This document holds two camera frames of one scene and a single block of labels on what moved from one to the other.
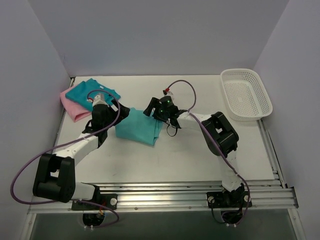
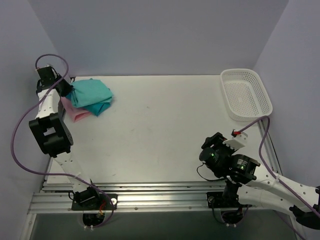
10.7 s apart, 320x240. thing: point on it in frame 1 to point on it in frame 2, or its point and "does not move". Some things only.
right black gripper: x=155 y=110 to x=212 y=140
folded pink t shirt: x=73 y=109 does not move
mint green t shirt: x=137 y=126 to x=90 y=92
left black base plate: x=110 y=200 does not move
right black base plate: x=231 y=199 does not move
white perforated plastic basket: x=245 y=96 does not move
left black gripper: x=118 y=109 to x=64 y=87
